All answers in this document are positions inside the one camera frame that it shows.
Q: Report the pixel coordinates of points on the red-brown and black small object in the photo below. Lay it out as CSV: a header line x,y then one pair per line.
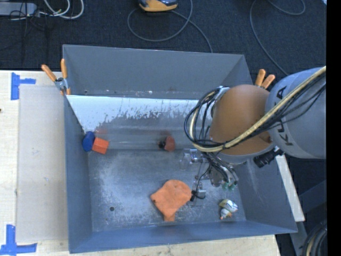
x,y
169,143

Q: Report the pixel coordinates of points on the white and yellow toy duck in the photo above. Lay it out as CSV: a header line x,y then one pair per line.
x,y
228,208

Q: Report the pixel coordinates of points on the grey metal bin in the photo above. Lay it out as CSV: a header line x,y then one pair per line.
x,y
128,185

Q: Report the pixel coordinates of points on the orange cloth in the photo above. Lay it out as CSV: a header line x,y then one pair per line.
x,y
171,199

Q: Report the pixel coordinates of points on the orange block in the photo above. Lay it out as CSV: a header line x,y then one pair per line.
x,y
100,145

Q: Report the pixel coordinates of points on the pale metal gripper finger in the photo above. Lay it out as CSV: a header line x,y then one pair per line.
x,y
201,194
194,155

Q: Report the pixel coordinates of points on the black cylinder on white bracket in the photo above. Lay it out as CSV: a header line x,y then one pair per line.
x,y
264,158

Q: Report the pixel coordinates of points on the blue rounded object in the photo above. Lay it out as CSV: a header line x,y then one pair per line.
x,y
87,141

